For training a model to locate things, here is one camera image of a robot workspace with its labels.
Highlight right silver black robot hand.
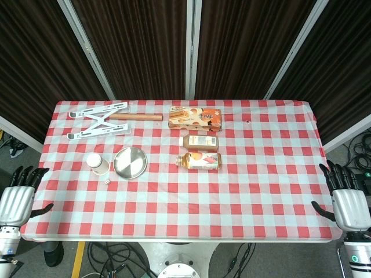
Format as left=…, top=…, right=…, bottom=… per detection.
left=311, top=159, right=371, bottom=232

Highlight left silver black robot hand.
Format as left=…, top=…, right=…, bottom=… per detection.
left=0, top=166, right=54, bottom=230

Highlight white paper cup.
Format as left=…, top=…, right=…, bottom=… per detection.
left=86, top=152, right=111, bottom=177

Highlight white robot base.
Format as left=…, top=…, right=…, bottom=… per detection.
left=137, top=242, right=221, bottom=278

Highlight round metal plate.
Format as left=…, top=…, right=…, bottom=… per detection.
left=113, top=147, right=149, bottom=180

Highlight black box green light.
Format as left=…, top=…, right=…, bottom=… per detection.
left=355, top=170, right=371, bottom=191

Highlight black shoe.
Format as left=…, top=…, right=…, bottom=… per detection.
left=43, top=242, right=65, bottom=268

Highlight white folding laptop stand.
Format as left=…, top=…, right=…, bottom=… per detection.
left=67, top=101, right=130, bottom=141

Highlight red white checkered tablecloth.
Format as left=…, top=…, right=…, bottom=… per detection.
left=19, top=100, right=345, bottom=243

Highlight brown cardboard tube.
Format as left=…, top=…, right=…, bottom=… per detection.
left=109, top=112, right=164, bottom=122

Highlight yellow tea bottle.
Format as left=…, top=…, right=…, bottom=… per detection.
left=176, top=152, right=223, bottom=171

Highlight orange snack box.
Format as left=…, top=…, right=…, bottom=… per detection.
left=168, top=105, right=223, bottom=133

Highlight coiled black cables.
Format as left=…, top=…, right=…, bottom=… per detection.
left=345, top=134, right=371, bottom=174

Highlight black floor cable bundle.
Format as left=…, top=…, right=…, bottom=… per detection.
left=86, top=242, right=159, bottom=278

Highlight black cable with plug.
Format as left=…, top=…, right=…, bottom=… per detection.
left=227, top=242, right=256, bottom=273

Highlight dark partition panel white frame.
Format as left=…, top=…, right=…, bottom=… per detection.
left=0, top=0, right=115, bottom=153
left=264, top=0, right=371, bottom=153
left=57, top=0, right=194, bottom=101
left=187, top=0, right=330, bottom=101

